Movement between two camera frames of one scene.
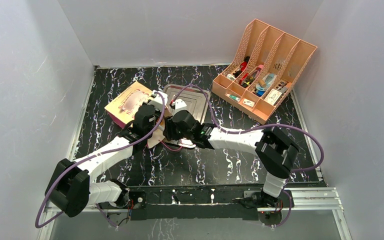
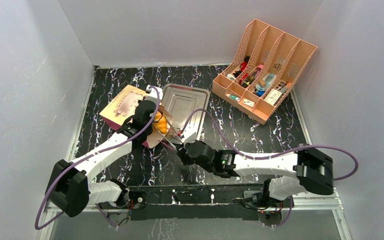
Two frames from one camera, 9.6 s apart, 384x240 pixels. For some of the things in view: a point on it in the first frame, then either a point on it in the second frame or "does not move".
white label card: (273, 96) does not move
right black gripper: (171, 120) → (184, 151)
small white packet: (248, 102) does not move
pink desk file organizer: (264, 72) does not move
